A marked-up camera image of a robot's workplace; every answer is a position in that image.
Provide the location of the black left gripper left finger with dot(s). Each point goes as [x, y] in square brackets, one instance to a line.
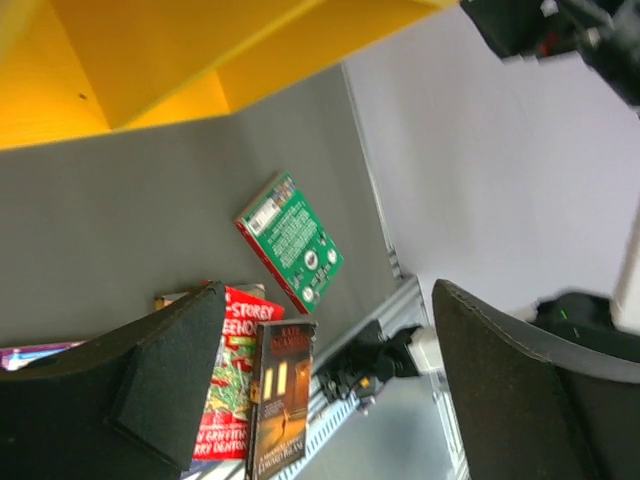
[124, 405]

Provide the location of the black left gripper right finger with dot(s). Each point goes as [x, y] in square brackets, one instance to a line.
[554, 398]

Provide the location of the blue book under pile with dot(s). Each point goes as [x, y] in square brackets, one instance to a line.
[199, 468]

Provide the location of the red 13-storey treehouse book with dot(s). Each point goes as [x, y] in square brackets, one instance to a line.
[223, 431]

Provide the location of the purple white paperback book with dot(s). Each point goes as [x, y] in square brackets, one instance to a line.
[15, 358]

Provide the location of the dark orange Edward Tulane book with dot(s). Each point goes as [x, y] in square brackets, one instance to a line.
[279, 396]

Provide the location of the green red paperback book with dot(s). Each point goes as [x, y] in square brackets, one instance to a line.
[282, 228]

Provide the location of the yellow wooden cubby shelf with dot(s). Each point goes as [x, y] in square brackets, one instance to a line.
[75, 69]

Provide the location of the aluminium mounting rail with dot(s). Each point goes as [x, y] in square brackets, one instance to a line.
[380, 401]

